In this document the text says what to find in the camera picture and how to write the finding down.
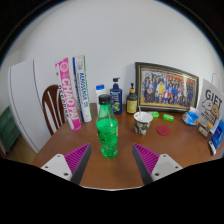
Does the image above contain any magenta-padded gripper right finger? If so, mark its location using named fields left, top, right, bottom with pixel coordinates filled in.
left=131, top=142, right=184, bottom=186

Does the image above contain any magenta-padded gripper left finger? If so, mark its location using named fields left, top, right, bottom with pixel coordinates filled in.
left=40, top=142, right=93, bottom=186

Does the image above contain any green plastic drink bottle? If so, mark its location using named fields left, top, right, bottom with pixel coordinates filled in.
left=95, top=93, right=119, bottom=159

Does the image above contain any flat round red coaster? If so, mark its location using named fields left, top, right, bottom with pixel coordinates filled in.
left=156, top=124, right=171, bottom=137

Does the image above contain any small patterned brown box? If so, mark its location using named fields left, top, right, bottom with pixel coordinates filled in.
left=197, top=126, right=210, bottom=138

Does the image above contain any small white tube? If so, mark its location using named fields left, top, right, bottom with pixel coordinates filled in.
left=208, top=140, right=217, bottom=156

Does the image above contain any blue tissue pack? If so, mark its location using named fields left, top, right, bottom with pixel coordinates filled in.
left=181, top=107, right=200, bottom=127

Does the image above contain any thin stirring spoon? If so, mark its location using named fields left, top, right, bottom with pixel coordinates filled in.
left=137, top=105, right=143, bottom=122

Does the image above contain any brown wooden chair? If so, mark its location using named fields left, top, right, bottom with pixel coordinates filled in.
left=41, top=84, right=69, bottom=136

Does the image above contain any green crate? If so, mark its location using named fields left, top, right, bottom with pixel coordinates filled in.
left=0, top=106, right=21, bottom=154

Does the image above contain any blue box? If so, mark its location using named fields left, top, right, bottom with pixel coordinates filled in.
left=211, top=119, right=224, bottom=149

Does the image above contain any brown pump bottle yellow label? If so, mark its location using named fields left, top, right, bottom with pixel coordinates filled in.
left=126, top=82, right=138, bottom=115

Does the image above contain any white cabinet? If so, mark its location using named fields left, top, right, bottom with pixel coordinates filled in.
left=8, top=59, right=51, bottom=154

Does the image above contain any pink shuttlecock tube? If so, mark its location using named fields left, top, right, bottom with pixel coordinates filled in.
left=54, top=57, right=83, bottom=132

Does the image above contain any framed cartoon group picture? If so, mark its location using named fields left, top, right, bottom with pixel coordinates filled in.
left=134, top=61, right=200, bottom=113

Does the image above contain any white blue green shuttlecock tube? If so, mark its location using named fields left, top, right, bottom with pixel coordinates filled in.
left=72, top=55, right=93, bottom=123

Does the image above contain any dark blue pump bottle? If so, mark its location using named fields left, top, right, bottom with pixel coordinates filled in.
left=109, top=77, right=123, bottom=116

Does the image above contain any white bottle with blue cap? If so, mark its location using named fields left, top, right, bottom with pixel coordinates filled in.
left=95, top=84, right=107, bottom=105

